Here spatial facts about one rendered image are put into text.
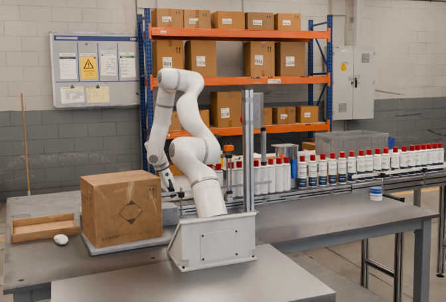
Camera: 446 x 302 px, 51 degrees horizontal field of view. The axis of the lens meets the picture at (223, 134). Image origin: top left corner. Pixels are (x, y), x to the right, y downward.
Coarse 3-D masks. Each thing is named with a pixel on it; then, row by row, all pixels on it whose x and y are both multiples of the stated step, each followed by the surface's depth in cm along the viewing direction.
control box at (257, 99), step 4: (256, 96) 252; (260, 96) 253; (252, 100) 252; (256, 100) 252; (260, 100) 253; (256, 104) 252; (260, 104) 253; (256, 108) 253; (260, 108) 253; (256, 112) 253; (260, 112) 253; (256, 116) 253; (260, 116) 253; (256, 120) 253; (260, 120) 253; (256, 124) 254; (260, 124) 254; (256, 128) 254; (260, 128) 254
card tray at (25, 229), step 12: (48, 216) 243; (60, 216) 245; (72, 216) 248; (12, 228) 222; (24, 228) 234; (36, 228) 233; (48, 228) 233; (60, 228) 221; (72, 228) 223; (12, 240) 213; (24, 240) 215
